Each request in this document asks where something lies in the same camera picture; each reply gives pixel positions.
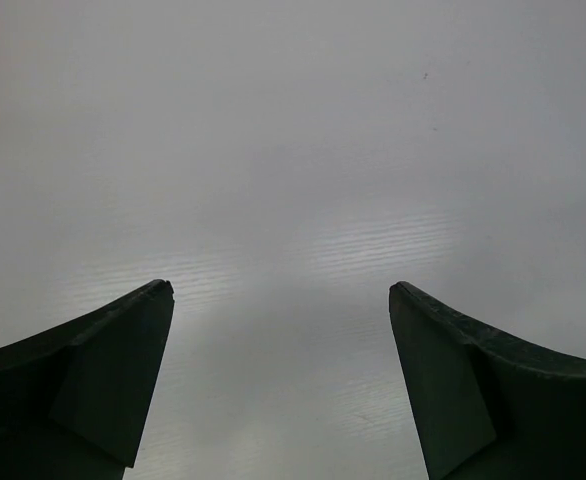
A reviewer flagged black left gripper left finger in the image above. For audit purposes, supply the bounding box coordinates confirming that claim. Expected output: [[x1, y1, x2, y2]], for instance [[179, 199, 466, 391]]
[[0, 280, 174, 479]]

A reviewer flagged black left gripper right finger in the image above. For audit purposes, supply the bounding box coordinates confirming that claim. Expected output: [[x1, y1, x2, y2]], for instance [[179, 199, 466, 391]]
[[389, 282, 586, 479]]

